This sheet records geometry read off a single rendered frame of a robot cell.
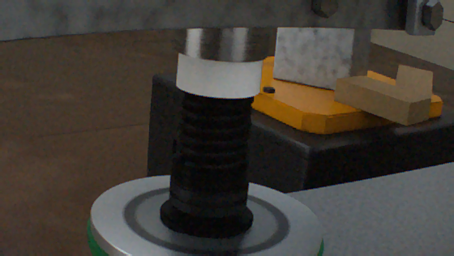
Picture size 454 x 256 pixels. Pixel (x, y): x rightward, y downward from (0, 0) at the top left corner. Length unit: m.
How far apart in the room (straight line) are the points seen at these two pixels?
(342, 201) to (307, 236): 0.24
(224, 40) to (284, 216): 0.19
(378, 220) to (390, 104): 0.63
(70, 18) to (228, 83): 0.18
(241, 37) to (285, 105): 0.89
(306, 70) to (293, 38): 0.08
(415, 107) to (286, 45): 0.37
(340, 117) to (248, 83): 0.85
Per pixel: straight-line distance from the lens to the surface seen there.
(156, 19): 0.45
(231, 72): 0.55
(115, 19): 0.43
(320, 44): 1.58
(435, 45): 7.03
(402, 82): 1.69
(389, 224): 0.81
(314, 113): 1.39
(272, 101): 1.45
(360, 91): 1.46
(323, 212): 0.81
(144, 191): 0.68
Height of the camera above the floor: 1.14
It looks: 17 degrees down
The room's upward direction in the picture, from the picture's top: 5 degrees clockwise
